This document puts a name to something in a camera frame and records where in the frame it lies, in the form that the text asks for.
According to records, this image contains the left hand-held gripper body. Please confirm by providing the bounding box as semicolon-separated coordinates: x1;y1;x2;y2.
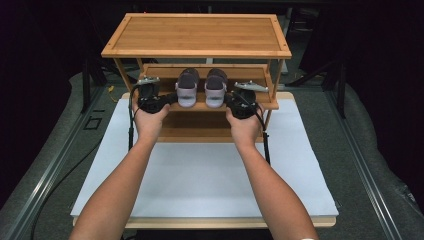
136;76;170;115

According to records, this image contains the black stand pole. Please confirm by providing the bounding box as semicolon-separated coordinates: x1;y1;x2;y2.
335;58;348;118
81;58;93;114

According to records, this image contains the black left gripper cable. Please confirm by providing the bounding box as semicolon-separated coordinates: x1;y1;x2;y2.
30;83;143;240

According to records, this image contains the wooden three-tier shoe rack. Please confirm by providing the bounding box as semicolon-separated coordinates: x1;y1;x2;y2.
100;12;293;144

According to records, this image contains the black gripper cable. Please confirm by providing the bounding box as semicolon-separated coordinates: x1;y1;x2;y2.
233;92;272;166
30;83;143;240

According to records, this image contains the aluminium floor rail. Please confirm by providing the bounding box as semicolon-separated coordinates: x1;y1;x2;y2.
0;87;105;240
326;90;403;240

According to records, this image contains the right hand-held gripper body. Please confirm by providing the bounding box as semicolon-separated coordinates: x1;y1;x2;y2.
229;80;270;120

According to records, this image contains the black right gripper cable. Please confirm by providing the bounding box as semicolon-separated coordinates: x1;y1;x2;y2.
233;92;272;166

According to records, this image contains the white table mat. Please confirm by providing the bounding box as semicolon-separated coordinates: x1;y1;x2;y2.
70;98;340;220

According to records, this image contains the person's right hand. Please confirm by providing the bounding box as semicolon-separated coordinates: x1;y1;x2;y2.
225;103;265;146

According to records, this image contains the purple sandal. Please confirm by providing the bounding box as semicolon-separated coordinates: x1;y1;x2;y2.
203;67;230;109
175;67;201;109

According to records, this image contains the person's left hand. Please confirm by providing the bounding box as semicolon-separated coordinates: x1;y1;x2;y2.
132;99;172;143

